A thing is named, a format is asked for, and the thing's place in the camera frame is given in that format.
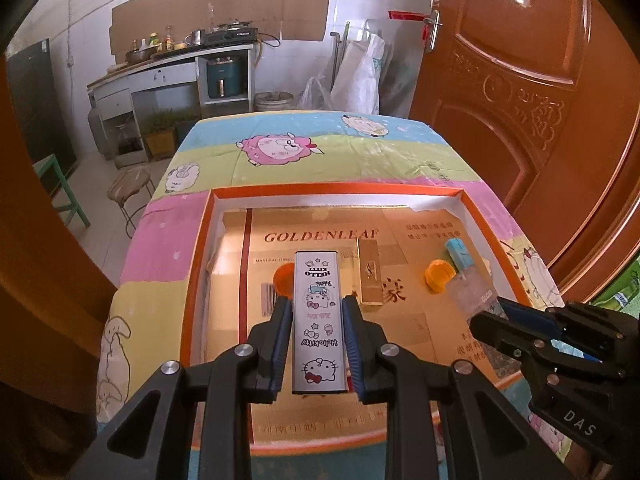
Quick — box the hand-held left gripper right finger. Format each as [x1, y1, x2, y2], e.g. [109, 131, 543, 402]
[341, 294, 573, 480]

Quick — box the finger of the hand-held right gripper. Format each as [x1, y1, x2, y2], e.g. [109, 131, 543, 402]
[469, 310, 566, 386]
[496, 297, 640, 364]

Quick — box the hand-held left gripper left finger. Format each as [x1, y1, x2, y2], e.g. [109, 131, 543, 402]
[67, 296, 296, 480]

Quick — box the white cartoon lighter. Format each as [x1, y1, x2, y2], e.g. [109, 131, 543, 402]
[291, 251, 349, 396]

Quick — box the clear plastic case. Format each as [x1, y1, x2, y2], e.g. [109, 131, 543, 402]
[446, 270, 501, 318]

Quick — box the orange bottle cap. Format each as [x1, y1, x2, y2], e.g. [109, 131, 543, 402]
[272, 264, 297, 301]

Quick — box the gold rectangular box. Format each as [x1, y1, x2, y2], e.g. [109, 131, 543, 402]
[357, 238, 385, 306]

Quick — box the yellow bottle cap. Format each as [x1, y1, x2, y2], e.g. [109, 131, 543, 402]
[425, 259, 456, 295]

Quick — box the light blue lighter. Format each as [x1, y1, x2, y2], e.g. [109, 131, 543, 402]
[445, 238, 476, 273]

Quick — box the shallow orange-rimmed cardboard box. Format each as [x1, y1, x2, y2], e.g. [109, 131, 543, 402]
[180, 182, 568, 458]

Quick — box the green printed carton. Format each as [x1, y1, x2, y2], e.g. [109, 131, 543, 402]
[590, 280, 640, 316]

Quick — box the cartoon sheep printed blanket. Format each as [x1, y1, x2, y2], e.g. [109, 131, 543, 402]
[97, 110, 568, 480]

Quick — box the carved wooden door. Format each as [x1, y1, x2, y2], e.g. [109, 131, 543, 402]
[410, 0, 640, 306]

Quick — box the round stool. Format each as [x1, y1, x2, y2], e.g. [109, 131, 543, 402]
[106, 166, 156, 238]

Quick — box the wooden planter with grass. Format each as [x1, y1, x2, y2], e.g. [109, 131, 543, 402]
[142, 112, 178, 161]

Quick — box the dark planter with grass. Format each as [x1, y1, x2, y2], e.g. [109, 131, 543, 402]
[175, 110, 201, 137]

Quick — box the white bucket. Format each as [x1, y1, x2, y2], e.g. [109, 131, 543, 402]
[255, 91, 295, 112]

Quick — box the clear plastic bag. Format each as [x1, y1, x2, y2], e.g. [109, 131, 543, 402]
[299, 76, 333, 110]

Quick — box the white woven sack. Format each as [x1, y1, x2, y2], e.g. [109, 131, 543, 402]
[332, 32, 396, 113]

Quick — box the green air fryer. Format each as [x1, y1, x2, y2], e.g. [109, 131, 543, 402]
[206, 56, 247, 100]

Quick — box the green chair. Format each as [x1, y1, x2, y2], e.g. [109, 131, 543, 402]
[32, 154, 91, 231]

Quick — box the gas cylinder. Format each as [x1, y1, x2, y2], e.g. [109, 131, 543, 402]
[87, 105, 108, 153]

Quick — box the kitchen counter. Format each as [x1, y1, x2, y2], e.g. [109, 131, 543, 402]
[87, 42, 261, 111]

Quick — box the black gas stove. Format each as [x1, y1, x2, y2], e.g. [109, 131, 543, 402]
[202, 22, 258, 43]

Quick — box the dark cabinet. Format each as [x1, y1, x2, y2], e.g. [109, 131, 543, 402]
[5, 39, 78, 171]

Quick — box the wooden door frame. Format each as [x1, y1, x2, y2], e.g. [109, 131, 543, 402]
[0, 55, 123, 480]

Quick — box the metal door handle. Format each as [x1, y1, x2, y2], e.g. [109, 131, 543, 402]
[422, 10, 445, 51]

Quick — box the cardboard wall sheet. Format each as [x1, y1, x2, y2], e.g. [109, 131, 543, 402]
[110, 0, 333, 56]

